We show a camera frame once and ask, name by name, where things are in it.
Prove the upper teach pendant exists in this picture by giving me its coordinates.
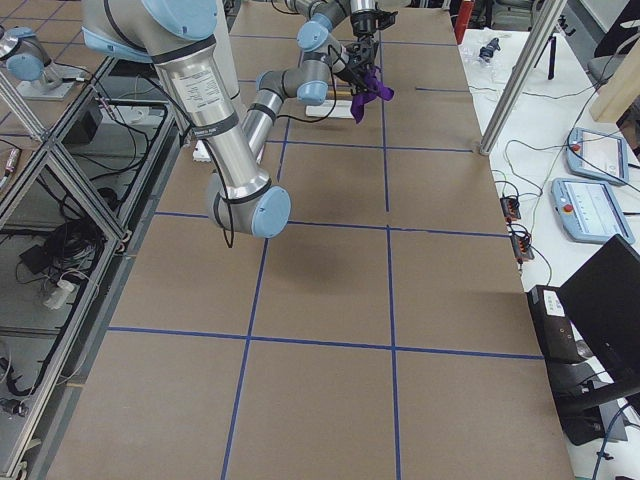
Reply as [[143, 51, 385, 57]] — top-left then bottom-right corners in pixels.
[[565, 127, 629, 185]]

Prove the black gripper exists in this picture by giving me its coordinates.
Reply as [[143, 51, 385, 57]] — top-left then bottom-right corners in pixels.
[[350, 8, 398, 36], [337, 42, 379, 94]]

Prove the lower wooden rack rod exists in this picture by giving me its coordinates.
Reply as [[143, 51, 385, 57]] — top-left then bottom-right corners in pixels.
[[328, 89, 353, 101]]

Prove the orange connector box lower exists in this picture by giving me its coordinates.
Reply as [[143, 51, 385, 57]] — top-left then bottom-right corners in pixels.
[[507, 223, 535, 266]]

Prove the orange connector box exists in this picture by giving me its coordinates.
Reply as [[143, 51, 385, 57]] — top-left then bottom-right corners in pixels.
[[507, 223, 535, 266], [500, 196, 521, 223]]

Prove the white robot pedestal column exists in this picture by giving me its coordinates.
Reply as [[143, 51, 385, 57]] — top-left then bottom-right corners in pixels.
[[192, 0, 241, 164]]

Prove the spare robot arm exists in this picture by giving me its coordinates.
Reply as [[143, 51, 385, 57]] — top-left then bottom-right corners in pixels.
[[1, 1, 396, 95]]

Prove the dark blue object in plastic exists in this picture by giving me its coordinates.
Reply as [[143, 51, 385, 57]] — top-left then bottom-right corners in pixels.
[[478, 37, 501, 63]]

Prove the teach pendant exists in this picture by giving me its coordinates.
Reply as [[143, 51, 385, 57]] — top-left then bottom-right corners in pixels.
[[565, 127, 629, 185], [551, 178, 636, 245]]

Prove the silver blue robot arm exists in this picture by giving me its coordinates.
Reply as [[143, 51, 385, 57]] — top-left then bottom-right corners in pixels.
[[82, 1, 395, 238], [283, 0, 398, 38]]

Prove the red cylinder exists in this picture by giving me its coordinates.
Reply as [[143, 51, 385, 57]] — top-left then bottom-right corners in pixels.
[[454, 0, 475, 36]]

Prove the black computer box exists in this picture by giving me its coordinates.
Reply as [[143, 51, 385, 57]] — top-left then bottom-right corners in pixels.
[[527, 285, 628, 446]]

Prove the aluminium frame post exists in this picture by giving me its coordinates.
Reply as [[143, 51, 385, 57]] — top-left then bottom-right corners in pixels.
[[478, 0, 567, 156]]

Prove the wooden board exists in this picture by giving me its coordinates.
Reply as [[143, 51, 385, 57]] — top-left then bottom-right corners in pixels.
[[589, 0, 640, 124]]

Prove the white towel rack base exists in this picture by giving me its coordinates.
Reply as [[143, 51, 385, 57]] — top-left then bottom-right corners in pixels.
[[305, 99, 353, 120]]

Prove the black monitor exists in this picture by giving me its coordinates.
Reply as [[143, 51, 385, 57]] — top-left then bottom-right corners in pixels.
[[557, 235, 639, 380]]

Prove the orange connector box upper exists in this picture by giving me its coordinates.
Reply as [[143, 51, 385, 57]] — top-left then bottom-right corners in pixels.
[[500, 196, 521, 223]]

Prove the aluminium frame cart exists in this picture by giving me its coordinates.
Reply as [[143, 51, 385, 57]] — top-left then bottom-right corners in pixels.
[[1, 60, 182, 479]]

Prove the purple microfiber towel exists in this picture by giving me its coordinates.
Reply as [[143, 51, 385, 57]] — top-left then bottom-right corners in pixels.
[[350, 66, 395, 124]]

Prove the lower teach pendant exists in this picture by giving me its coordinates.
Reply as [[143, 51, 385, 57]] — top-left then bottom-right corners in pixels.
[[551, 178, 636, 245]]

